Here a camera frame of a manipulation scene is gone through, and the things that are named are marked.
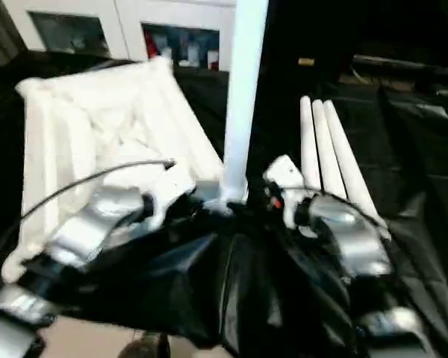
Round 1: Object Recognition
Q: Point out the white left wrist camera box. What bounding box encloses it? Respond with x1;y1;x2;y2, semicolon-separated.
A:
141;170;199;229

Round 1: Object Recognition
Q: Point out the black mat cloth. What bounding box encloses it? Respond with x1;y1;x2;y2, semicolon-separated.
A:
0;51;448;358

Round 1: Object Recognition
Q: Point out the grey metal bar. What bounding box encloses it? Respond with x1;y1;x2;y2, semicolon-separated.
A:
352;54;448;74

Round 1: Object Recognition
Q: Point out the white plastic table top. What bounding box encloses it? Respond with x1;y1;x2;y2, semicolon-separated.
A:
1;55;232;284

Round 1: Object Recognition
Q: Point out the white glass-door cabinet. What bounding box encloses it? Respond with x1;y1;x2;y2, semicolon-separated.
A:
7;0;240;72

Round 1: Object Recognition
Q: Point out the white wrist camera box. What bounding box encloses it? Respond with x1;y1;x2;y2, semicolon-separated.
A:
264;154;308;229
141;170;199;229

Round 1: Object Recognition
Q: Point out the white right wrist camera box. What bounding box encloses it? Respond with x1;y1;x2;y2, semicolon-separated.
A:
264;154;308;229

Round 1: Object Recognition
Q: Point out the white plastic table leg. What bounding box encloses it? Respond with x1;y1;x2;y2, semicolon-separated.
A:
220;0;270;210
299;95;323;192
323;99;392;240
311;98;350;202

